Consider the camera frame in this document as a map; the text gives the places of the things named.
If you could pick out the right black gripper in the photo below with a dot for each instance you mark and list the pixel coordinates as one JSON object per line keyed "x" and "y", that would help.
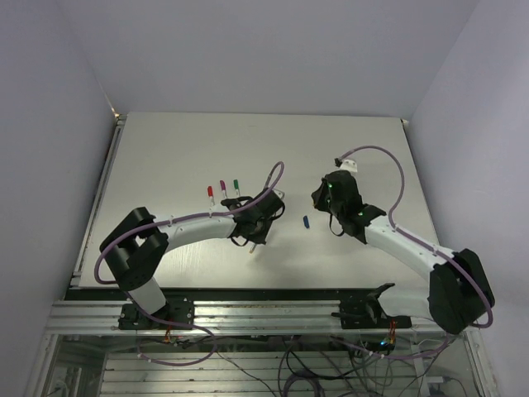
{"x": 318, "y": 196}

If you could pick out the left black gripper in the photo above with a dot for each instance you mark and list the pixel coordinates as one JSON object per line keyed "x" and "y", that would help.
{"x": 260, "y": 238}

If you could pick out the green marker pen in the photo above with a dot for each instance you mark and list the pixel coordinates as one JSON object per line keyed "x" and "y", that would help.
{"x": 237, "y": 188}

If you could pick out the purple marker pen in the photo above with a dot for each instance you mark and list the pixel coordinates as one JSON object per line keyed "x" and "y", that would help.
{"x": 223, "y": 190}

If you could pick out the red marker pen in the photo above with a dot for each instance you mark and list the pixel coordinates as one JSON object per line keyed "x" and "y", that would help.
{"x": 210, "y": 194}

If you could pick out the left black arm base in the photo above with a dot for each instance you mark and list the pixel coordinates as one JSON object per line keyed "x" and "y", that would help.
{"x": 176, "y": 310}

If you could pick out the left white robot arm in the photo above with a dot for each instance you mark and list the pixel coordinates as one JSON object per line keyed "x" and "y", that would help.
{"x": 135, "y": 248}

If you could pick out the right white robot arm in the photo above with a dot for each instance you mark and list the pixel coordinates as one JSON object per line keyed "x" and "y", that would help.
{"x": 458, "y": 292}

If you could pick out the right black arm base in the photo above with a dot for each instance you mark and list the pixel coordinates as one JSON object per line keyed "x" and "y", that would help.
{"x": 365, "y": 312}

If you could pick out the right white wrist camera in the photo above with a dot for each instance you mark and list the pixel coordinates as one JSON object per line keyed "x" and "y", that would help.
{"x": 346, "y": 164}

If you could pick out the aluminium mounting rail frame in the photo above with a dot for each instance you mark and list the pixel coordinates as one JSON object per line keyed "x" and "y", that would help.
{"x": 252, "y": 348}

